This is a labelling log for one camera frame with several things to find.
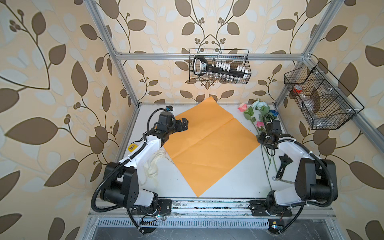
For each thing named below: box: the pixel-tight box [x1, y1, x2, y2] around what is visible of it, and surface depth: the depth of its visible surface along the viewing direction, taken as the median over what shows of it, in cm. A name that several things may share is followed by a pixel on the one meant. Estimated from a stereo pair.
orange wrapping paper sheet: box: [163, 96, 261, 198], surface depth 98 cm
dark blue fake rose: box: [268, 109, 279, 117], surface depth 110 cm
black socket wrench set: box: [192, 55, 248, 79], surface depth 86 cm
